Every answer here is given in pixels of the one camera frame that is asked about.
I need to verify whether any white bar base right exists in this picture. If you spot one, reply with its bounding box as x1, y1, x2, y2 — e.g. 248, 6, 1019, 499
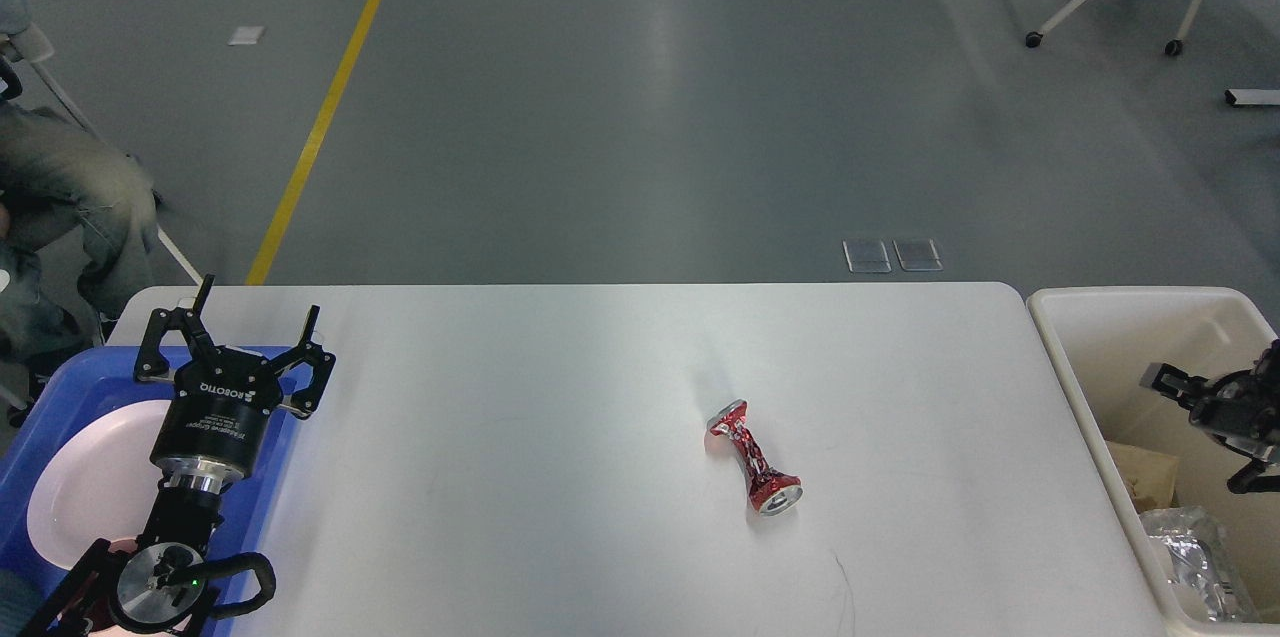
1224, 87, 1280, 107

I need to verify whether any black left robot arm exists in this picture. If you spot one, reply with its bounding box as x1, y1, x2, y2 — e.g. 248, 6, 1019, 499
20, 274, 337, 636

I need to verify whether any crushed red soda can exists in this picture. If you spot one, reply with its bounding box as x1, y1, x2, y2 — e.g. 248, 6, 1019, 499
707, 399, 804, 517

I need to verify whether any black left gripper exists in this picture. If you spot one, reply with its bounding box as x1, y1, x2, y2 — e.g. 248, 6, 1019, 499
131, 274, 334, 486

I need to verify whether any clear floor plate left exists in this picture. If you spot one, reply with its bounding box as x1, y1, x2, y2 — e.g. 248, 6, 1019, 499
842, 239, 893, 274

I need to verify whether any pink ribbed mug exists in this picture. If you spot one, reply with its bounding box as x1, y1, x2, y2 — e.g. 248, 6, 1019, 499
70, 537, 141, 637

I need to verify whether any pink plate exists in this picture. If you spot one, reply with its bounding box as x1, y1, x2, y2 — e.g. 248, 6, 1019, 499
26, 400, 169, 570

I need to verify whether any clear floor plate right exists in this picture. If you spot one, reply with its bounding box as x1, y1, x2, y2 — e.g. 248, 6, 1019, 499
893, 239, 945, 272

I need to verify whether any brown paper sheet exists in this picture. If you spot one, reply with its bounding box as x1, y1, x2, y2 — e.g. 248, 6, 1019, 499
1105, 441, 1180, 514

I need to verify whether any clear floor plate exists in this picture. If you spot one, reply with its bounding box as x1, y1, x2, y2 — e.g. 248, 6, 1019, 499
893, 239, 945, 272
842, 239, 893, 274

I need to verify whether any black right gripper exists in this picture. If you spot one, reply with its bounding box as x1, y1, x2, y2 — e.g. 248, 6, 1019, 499
1139, 340, 1280, 495

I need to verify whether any blue plastic tray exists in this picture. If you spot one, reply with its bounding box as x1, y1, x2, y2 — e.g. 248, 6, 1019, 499
0, 345, 314, 637

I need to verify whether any grey green mug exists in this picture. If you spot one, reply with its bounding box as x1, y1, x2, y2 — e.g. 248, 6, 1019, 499
0, 570, 45, 636

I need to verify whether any beige plastic bin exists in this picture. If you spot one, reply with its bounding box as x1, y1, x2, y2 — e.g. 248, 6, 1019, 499
1028, 287, 1279, 636

